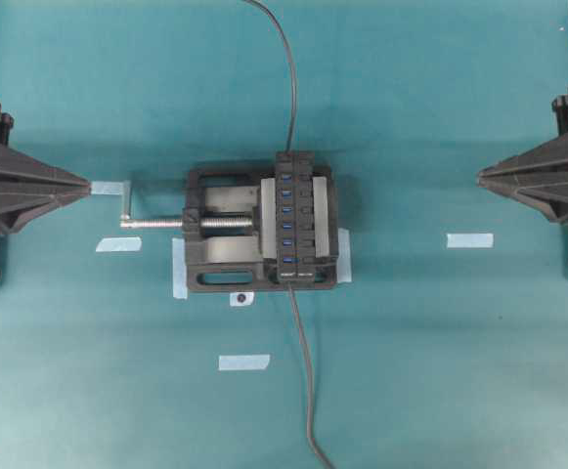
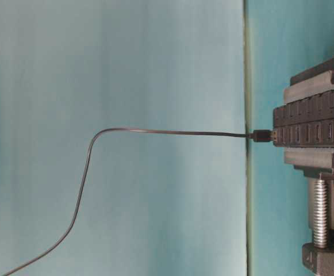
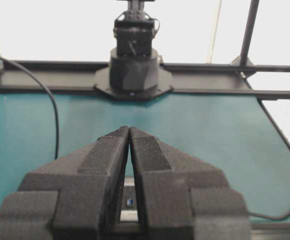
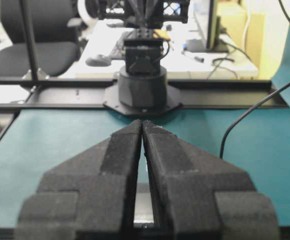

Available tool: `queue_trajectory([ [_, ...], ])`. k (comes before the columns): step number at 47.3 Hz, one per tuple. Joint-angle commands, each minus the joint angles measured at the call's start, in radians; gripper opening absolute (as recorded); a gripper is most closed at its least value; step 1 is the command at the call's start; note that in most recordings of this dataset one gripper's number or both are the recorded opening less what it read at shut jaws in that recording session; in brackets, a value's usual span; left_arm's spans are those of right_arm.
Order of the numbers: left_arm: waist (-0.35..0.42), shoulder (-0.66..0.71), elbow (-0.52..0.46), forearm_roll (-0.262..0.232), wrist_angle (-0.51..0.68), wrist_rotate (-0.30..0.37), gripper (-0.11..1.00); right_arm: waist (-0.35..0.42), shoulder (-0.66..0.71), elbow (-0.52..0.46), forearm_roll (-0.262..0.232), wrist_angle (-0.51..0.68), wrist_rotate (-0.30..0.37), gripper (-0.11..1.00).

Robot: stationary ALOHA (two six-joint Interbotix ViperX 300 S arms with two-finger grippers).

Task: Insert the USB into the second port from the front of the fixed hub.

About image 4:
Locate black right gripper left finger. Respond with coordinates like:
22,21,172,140
14,120,142,240

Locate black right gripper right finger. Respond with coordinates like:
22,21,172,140
142,120,280,240

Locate thin black USB cable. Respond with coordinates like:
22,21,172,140
219,72,290,159

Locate white office desk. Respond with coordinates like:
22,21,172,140
75,18,259,80

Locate black keyboard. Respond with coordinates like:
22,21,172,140
109,31,131,60

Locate black office chair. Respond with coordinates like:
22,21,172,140
0,0,80,77

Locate computer monitor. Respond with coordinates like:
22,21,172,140
193,0,229,53

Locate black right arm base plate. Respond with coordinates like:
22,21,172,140
103,83,181,116

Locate black aluminium frame rail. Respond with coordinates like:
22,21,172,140
0,0,282,116

